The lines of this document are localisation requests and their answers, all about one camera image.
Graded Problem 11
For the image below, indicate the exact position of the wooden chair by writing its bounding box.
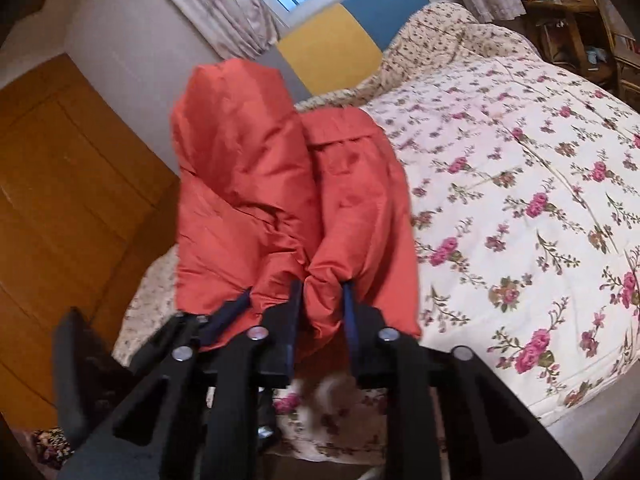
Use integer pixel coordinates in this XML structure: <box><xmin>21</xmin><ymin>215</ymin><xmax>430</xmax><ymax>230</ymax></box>
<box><xmin>585</xmin><ymin>0</ymin><xmax>640</xmax><ymax>106</ymax></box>

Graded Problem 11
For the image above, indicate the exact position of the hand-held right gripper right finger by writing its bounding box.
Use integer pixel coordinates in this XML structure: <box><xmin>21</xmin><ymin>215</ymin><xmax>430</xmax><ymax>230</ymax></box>
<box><xmin>341</xmin><ymin>281</ymin><xmax>583</xmax><ymax>480</ymax></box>

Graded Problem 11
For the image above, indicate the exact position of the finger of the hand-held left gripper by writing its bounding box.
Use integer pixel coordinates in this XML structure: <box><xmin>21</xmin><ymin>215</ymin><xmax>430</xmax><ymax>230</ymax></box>
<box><xmin>145</xmin><ymin>287</ymin><xmax>251</xmax><ymax>361</ymax></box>

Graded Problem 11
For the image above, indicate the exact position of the dark floral cloth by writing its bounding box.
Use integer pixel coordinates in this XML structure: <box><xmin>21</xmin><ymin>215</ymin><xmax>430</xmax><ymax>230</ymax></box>
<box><xmin>30</xmin><ymin>425</ymin><xmax>76</xmax><ymax>468</ymax></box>

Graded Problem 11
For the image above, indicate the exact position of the grey yellow blue headboard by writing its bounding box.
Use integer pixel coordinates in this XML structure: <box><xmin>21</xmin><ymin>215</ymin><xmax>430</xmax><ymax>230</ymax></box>
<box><xmin>272</xmin><ymin>0</ymin><xmax>431</xmax><ymax>103</ymax></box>

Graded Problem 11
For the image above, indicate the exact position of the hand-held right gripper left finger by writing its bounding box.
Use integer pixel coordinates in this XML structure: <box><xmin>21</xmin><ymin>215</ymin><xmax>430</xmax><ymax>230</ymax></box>
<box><xmin>57</xmin><ymin>280</ymin><xmax>303</xmax><ymax>480</ymax></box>

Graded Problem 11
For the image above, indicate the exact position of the wooden wardrobe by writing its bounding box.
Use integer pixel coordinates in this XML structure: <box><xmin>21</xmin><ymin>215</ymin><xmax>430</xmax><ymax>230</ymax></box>
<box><xmin>0</xmin><ymin>52</ymin><xmax>181</xmax><ymax>436</ymax></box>

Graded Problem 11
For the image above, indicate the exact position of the floral quilt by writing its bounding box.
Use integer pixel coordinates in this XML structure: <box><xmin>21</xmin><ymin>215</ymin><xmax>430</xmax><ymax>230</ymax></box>
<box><xmin>112</xmin><ymin>1</ymin><xmax>640</xmax><ymax>466</ymax></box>

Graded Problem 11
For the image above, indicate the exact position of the orange padded jacket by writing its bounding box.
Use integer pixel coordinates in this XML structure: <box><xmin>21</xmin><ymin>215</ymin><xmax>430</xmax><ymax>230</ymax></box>
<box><xmin>170</xmin><ymin>57</ymin><xmax>423</xmax><ymax>356</ymax></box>

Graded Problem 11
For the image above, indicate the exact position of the wooden bedside table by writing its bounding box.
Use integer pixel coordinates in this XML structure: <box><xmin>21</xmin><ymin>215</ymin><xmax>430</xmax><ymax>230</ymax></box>
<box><xmin>520</xmin><ymin>0</ymin><xmax>618</xmax><ymax>83</ymax></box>

